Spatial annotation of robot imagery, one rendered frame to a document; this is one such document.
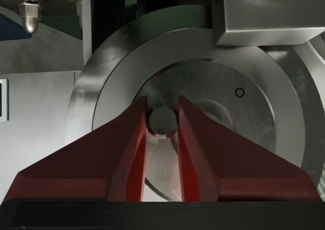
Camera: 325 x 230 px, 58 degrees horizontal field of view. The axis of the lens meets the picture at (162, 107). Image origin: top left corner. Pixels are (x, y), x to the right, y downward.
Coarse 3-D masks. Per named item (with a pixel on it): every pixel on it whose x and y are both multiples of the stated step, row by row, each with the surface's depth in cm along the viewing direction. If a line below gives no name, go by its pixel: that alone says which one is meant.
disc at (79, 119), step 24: (144, 24) 17; (168, 24) 17; (192, 24) 17; (120, 48) 17; (264, 48) 17; (288, 48) 17; (96, 72) 16; (288, 72) 17; (72, 96) 16; (96, 96) 16; (312, 96) 17; (72, 120) 16; (312, 120) 17; (312, 144) 16; (312, 168) 16
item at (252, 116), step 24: (168, 72) 15; (192, 72) 15; (216, 72) 15; (240, 72) 15; (168, 96) 14; (192, 96) 15; (216, 96) 15; (240, 96) 15; (264, 96) 15; (216, 120) 14; (240, 120) 14; (264, 120) 14; (168, 144) 14; (264, 144) 14; (168, 168) 14; (168, 192) 14
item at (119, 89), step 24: (144, 48) 16; (168, 48) 16; (192, 48) 16; (216, 48) 16; (240, 48) 16; (120, 72) 16; (144, 72) 16; (264, 72) 16; (120, 96) 16; (288, 96) 16; (96, 120) 16; (288, 120) 16; (288, 144) 16; (144, 192) 15
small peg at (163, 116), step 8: (160, 104) 12; (152, 112) 12; (160, 112) 12; (168, 112) 12; (176, 112) 12; (152, 120) 12; (160, 120) 12; (168, 120) 12; (176, 120) 12; (152, 128) 12; (160, 128) 12; (168, 128) 12; (176, 128) 12; (160, 136) 12; (168, 136) 12
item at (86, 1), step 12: (84, 0) 17; (96, 0) 19; (108, 0) 25; (120, 0) 35; (84, 12) 17; (96, 12) 19; (108, 12) 25; (120, 12) 35; (84, 24) 17; (96, 24) 19; (108, 24) 24; (120, 24) 34; (84, 36) 17; (96, 36) 19; (108, 36) 24; (84, 48) 17; (96, 48) 19
